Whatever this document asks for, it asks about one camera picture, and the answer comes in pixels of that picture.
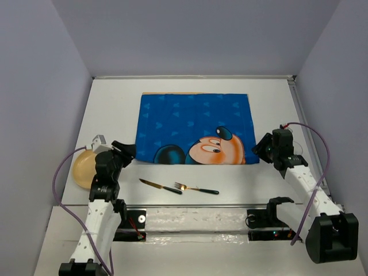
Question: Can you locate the yellow plate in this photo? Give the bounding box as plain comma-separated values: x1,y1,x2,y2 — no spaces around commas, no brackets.
72,150,97,190

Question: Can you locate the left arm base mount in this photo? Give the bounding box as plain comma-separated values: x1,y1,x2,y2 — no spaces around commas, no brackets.
113,200,147,242

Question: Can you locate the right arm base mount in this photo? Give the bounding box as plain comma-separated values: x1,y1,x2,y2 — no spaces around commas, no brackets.
245,197,300,242

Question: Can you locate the gold fork green handle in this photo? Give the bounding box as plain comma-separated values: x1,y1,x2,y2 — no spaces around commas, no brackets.
174,182,220,195

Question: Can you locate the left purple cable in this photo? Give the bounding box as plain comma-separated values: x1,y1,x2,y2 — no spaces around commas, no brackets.
53,145,141,275

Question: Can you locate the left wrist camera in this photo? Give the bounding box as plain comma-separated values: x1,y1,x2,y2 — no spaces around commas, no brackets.
91,135,112,155

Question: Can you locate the clear drinking glass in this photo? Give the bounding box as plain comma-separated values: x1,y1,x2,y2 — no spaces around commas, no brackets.
293,140,304,155

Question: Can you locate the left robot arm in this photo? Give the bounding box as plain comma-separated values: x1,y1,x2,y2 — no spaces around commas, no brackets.
59,135,136,275

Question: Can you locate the blue cartoon placemat cloth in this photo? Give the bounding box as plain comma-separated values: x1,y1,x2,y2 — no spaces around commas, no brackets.
136,93,259,164

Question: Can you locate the gold knife green handle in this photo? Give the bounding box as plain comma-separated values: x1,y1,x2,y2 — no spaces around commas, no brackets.
139,178,182,195

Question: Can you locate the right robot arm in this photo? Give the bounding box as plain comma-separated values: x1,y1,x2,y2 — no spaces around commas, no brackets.
245,126,359,264

